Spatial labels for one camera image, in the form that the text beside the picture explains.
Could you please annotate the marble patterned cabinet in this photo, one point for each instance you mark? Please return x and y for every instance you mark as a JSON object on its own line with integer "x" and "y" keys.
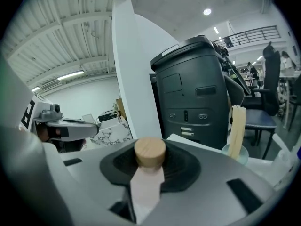
{"x": 110, "y": 133}

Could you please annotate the large black machine cabinet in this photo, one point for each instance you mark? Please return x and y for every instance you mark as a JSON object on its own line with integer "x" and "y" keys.
{"x": 188, "y": 79}

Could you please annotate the blue upholstered chair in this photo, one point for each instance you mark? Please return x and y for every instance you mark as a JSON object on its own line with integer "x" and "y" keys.
{"x": 258, "y": 120}

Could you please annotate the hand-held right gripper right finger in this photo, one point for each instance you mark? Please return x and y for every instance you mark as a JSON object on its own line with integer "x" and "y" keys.
{"x": 200, "y": 204}

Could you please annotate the round ceiling light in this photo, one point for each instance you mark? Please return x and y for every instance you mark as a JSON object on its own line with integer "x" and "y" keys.
{"x": 207, "y": 11}

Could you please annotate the ceiling tube light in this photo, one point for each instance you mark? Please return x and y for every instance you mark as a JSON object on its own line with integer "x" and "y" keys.
{"x": 70, "y": 75}
{"x": 35, "y": 89}

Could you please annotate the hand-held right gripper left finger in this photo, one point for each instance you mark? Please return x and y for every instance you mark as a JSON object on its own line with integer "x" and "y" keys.
{"x": 23, "y": 173}

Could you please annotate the black office chair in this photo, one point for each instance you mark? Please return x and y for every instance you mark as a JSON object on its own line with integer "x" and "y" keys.
{"x": 271, "y": 79}

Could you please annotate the small beige round object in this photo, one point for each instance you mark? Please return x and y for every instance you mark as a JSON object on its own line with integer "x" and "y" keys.
{"x": 149, "y": 149}

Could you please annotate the black vanity cabinet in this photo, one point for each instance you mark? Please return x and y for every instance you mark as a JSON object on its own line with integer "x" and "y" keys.
{"x": 108, "y": 118}

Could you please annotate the black balcony railing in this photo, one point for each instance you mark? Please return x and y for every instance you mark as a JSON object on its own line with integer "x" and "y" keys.
{"x": 254, "y": 35}

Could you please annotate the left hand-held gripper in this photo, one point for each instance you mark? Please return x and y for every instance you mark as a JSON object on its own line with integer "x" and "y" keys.
{"x": 47, "y": 115}

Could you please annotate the brown cardboard box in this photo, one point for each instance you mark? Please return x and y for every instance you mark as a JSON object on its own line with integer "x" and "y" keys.
{"x": 121, "y": 109}

